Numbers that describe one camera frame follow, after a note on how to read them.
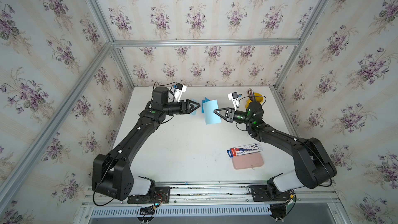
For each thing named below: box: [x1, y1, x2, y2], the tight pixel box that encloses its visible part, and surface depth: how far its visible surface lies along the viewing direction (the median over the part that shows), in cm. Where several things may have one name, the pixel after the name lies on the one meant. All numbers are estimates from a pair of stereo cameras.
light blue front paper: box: [202, 99, 222, 125], surface depth 78 cm
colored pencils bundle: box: [246, 88, 255, 102], surface depth 98 cm
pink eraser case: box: [232, 152, 264, 170], surface depth 86 cm
